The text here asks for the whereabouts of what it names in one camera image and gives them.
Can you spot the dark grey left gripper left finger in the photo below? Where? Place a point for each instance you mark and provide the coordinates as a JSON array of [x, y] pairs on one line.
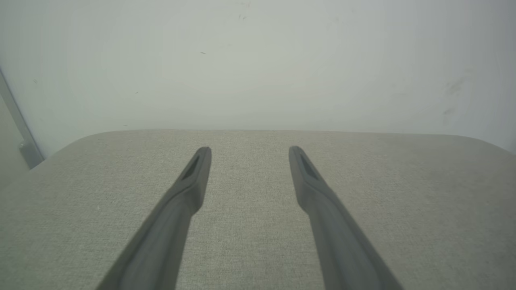
[[161, 241]]

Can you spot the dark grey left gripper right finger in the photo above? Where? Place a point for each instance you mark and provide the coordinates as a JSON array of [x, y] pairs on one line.
[[342, 249]]

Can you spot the grey metal wall strip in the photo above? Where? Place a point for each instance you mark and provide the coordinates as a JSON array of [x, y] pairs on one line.
[[28, 151]]

